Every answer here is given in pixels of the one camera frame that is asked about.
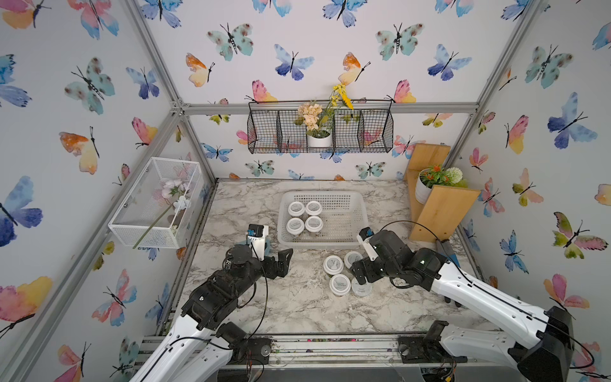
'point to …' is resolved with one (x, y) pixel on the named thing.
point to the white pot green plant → (427, 177)
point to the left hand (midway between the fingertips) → (280, 246)
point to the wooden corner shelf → (445, 208)
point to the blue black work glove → (445, 247)
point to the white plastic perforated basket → (344, 214)
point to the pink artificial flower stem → (176, 194)
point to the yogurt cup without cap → (361, 290)
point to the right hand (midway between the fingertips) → (363, 263)
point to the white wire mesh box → (161, 208)
